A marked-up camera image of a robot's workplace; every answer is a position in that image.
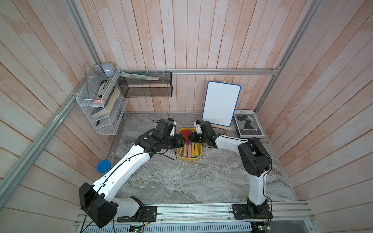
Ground purple shovel pink handle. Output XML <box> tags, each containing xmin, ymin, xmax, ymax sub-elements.
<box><xmin>187</xmin><ymin>143</ymin><xmax>192</xmax><ymax>158</ymax></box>

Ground yellow scoop wooden handle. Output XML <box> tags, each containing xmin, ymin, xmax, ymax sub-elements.
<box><xmin>179</xmin><ymin>144</ymin><xmax>188</xmax><ymax>157</ymax></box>

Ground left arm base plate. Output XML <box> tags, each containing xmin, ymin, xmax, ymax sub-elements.
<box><xmin>117</xmin><ymin>206</ymin><xmax>158</xmax><ymax>223</ymax></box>

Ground yellow scoop blue tip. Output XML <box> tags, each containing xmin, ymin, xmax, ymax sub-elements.
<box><xmin>194</xmin><ymin>143</ymin><xmax>200</xmax><ymax>158</ymax></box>

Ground black mesh basket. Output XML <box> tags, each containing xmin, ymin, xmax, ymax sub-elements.
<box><xmin>118</xmin><ymin>71</ymin><xmax>173</xmax><ymax>98</ymax></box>

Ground red shovel wooden handle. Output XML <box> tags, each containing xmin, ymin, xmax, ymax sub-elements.
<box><xmin>181</xmin><ymin>130</ymin><xmax>191</xmax><ymax>145</ymax></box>

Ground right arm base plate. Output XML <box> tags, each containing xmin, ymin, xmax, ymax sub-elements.
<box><xmin>231</xmin><ymin>203</ymin><xmax>273</xmax><ymax>220</ymax></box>

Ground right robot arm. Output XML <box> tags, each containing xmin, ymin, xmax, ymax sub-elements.
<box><xmin>188</xmin><ymin>120</ymin><xmax>273</xmax><ymax>219</ymax></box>

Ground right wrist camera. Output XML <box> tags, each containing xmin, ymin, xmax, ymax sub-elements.
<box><xmin>193</xmin><ymin>120</ymin><xmax>202</xmax><ymax>134</ymax></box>

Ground white wire shelf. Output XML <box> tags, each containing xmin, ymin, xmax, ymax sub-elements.
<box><xmin>76</xmin><ymin>64</ymin><xmax>128</xmax><ymax>136</ymax></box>

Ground wooden easel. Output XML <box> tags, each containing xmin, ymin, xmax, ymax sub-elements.
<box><xmin>211</xmin><ymin>124</ymin><xmax>232</xmax><ymax>136</ymax></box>

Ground light green ruler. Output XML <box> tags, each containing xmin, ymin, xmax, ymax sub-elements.
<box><xmin>120</xmin><ymin>71</ymin><xmax>159</xmax><ymax>81</ymax></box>

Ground yellow storage box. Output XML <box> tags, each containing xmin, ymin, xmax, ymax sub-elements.
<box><xmin>177</xmin><ymin>128</ymin><xmax>202</xmax><ymax>162</ymax></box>

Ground blue-lid tube container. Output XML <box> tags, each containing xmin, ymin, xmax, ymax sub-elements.
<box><xmin>96</xmin><ymin>159</ymin><xmax>112</xmax><ymax>174</ymax></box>

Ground black and white book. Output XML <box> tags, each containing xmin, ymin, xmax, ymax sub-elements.
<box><xmin>234</xmin><ymin>110</ymin><xmax>264</xmax><ymax>138</ymax></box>

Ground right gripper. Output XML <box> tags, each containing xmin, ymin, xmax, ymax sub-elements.
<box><xmin>187</xmin><ymin>131</ymin><xmax>208</xmax><ymax>143</ymax></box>

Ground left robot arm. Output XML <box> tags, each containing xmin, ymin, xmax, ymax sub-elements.
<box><xmin>79</xmin><ymin>118</ymin><xmax>186</xmax><ymax>228</ymax></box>

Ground books in wire shelf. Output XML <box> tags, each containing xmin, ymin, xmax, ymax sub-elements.
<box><xmin>91</xmin><ymin>80</ymin><xmax>121</xmax><ymax>118</ymax></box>

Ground whiteboard blue frame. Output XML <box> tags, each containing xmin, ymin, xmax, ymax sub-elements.
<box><xmin>202</xmin><ymin>81</ymin><xmax>241</xmax><ymax>127</ymax></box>

